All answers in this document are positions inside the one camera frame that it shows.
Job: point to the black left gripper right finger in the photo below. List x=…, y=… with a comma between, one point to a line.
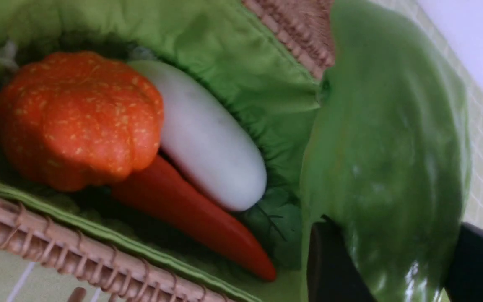
x=465, y=277

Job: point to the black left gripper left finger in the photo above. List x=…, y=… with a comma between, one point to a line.
x=331, y=274

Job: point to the green bitter gourd toy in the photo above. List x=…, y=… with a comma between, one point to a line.
x=389, y=155

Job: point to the orange carrot toy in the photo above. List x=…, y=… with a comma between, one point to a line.
x=162, y=193

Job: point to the orange pumpkin toy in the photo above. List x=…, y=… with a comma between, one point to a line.
x=72, y=120

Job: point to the woven rattan basket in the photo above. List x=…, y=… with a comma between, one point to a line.
x=261, y=59

